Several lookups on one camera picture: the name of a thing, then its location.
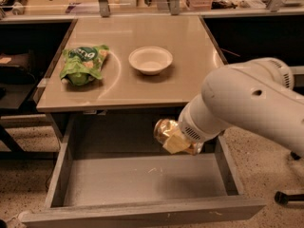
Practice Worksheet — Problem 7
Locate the black chair base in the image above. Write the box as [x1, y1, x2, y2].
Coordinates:
[274, 150, 304, 206]

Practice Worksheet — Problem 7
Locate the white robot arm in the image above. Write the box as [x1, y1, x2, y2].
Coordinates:
[155, 58, 304, 157]

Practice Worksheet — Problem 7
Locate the green chip bag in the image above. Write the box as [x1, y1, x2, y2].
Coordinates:
[60, 45, 109, 86]

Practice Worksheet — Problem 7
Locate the open grey drawer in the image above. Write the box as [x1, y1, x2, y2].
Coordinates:
[20, 114, 265, 228]

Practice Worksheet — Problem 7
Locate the white paper bowl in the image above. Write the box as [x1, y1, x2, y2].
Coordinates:
[128, 47, 173, 75]

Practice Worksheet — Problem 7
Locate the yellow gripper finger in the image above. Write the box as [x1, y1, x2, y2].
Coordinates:
[163, 131, 191, 154]

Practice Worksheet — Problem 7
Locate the grey counter cabinet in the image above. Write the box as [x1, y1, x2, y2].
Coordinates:
[32, 14, 247, 144]

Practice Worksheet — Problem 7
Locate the dark side table left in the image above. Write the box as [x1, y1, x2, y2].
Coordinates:
[0, 49, 37, 154]

